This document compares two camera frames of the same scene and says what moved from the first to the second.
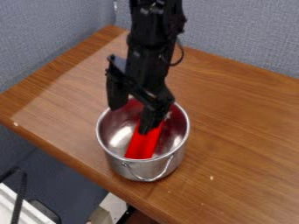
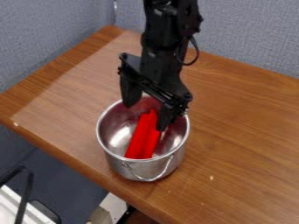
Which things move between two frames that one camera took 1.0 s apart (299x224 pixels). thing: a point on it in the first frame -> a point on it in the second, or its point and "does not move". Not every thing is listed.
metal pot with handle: (115, 129) does not move
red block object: (142, 144) does not move
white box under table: (34, 213) does not move
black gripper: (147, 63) -> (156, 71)
